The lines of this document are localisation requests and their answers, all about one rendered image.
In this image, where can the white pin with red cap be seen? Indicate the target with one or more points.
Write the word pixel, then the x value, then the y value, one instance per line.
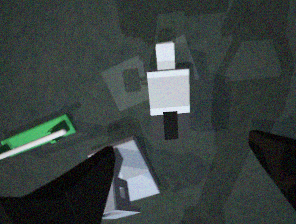
pixel 33 143

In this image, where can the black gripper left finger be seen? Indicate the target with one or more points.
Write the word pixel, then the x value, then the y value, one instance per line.
pixel 78 196

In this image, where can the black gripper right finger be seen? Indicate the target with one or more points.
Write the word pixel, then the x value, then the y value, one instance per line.
pixel 277 154

